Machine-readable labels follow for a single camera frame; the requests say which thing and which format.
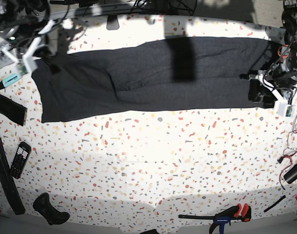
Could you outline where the black folded cloth strip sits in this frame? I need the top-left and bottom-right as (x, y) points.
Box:
(0, 95), (27, 126)

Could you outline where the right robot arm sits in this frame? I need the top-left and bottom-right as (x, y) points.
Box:
(0, 0), (60, 76)

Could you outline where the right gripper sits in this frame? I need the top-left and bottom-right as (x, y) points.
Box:
(1, 19), (60, 75)

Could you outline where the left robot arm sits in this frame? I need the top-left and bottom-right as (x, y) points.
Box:
(241, 0), (297, 117)

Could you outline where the small black rod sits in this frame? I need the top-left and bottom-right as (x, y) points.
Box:
(263, 195), (286, 213)

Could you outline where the dark grey T-shirt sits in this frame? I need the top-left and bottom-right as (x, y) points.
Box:
(31, 37), (279, 123)

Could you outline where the red black wire bundle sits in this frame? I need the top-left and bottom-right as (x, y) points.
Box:
(277, 99), (297, 191)

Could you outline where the black blue bar clamp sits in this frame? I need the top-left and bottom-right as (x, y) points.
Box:
(178, 203), (252, 234)

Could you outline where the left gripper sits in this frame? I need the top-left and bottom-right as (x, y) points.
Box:
(240, 69), (297, 117)

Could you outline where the turquoise highlighter pen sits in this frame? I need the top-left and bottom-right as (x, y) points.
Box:
(0, 74), (22, 90)

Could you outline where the black cylinder right edge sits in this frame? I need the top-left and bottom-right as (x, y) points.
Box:
(283, 163), (297, 184)

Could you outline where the grey monitor stand base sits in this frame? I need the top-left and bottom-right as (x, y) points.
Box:
(106, 15), (119, 31)

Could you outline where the long black tube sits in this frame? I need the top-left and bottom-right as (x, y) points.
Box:
(0, 136), (25, 215)

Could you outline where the black TV remote control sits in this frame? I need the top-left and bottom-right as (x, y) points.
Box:
(10, 141), (31, 179)

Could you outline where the black game controller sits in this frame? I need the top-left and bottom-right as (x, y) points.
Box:
(33, 193), (70, 225)

